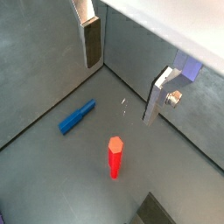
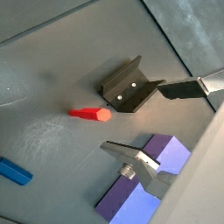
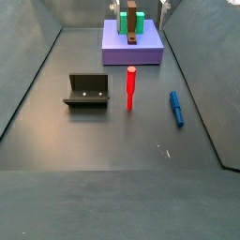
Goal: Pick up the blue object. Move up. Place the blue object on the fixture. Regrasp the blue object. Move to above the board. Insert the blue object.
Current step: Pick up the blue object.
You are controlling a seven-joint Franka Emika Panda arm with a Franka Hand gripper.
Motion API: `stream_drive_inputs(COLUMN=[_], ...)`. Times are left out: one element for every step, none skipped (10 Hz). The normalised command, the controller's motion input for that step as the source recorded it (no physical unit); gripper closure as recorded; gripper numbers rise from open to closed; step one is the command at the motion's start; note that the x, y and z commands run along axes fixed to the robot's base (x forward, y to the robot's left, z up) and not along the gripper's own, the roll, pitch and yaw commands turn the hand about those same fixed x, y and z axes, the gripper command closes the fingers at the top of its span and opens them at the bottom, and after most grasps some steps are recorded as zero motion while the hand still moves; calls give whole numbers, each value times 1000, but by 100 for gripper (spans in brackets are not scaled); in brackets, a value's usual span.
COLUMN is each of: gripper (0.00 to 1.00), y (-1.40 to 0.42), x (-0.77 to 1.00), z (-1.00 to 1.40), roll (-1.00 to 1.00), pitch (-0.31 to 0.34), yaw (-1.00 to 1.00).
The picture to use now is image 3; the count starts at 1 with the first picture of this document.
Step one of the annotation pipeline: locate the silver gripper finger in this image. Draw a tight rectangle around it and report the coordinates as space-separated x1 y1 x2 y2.
110 0 121 32
159 0 171 28

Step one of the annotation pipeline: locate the green block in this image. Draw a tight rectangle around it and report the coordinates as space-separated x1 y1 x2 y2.
119 12 144 35

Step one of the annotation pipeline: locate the brown upright bracket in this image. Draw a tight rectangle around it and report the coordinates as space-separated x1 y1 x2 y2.
127 1 137 45

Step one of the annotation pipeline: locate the purple rectangular base block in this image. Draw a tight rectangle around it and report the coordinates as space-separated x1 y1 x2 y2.
101 20 164 66

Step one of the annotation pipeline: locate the blue stepped peg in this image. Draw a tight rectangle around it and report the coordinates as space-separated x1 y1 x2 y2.
170 91 184 128

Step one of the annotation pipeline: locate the red stepped peg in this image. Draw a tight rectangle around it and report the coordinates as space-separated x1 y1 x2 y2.
127 66 137 111

